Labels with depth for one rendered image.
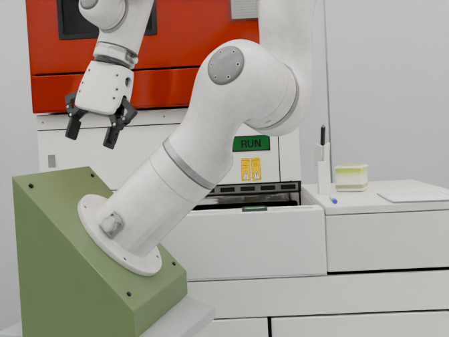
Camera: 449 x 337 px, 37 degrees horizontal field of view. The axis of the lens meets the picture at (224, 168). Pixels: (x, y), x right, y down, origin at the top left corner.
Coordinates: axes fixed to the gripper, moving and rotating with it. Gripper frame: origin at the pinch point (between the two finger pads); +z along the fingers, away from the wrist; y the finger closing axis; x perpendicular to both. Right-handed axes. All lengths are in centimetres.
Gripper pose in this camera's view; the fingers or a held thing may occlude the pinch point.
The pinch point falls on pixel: (90, 138)
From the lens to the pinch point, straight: 133.0
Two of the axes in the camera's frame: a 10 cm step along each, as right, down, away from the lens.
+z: -2.7, 9.6, -0.9
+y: -8.9, -2.1, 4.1
